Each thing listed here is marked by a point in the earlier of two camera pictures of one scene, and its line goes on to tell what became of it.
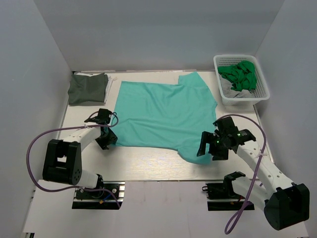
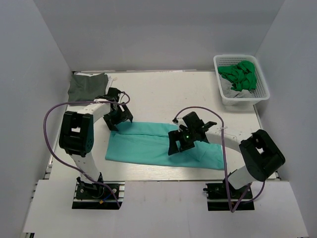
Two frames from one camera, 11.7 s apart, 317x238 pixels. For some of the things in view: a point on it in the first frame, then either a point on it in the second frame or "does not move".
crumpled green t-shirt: [242, 75] does not move
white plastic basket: [240, 80] does not move
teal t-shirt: [166, 116] → [149, 142]
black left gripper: [107, 139] → [118, 117]
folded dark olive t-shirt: [84, 89] does not move
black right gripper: [211, 145] → [182, 139]
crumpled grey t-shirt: [229, 92] does not move
